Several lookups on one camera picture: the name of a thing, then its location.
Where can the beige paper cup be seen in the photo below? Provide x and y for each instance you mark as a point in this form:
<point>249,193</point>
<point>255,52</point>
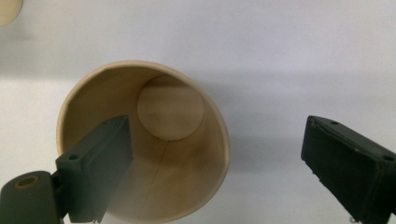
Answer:
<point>7,11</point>
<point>183,161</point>

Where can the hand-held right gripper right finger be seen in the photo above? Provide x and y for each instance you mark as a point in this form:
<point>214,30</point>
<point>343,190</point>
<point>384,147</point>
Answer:
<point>348,165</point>

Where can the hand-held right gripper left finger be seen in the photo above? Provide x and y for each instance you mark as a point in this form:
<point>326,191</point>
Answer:
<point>93,168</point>

